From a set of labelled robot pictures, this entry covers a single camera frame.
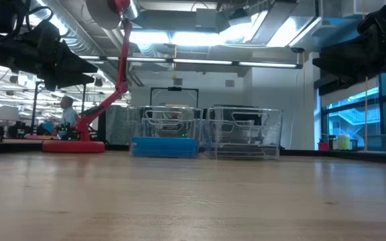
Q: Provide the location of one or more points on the yellow-green container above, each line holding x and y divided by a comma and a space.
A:
343, 142

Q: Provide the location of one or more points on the person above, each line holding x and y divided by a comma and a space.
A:
68, 115

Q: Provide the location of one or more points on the clear plastic bin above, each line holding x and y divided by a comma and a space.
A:
136, 124
276, 130

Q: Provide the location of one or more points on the red box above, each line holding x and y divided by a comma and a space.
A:
323, 146

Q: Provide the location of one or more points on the white lampshade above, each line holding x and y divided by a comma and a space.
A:
8, 114

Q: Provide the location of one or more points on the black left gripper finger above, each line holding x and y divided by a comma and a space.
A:
69, 80
70, 65

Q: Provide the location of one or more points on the long ceiling light fixture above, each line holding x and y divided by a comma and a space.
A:
199, 61

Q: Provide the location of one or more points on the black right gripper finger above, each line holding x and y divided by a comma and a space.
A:
332, 83
350, 57

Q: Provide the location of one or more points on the blue jewel case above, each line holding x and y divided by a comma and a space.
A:
164, 154
164, 140
164, 147

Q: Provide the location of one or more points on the grey jewel case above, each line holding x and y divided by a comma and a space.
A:
246, 146
246, 156
246, 151

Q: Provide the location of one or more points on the black aluminium table frame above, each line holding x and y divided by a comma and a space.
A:
347, 154

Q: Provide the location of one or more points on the red desk lamp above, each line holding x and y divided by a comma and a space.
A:
74, 146

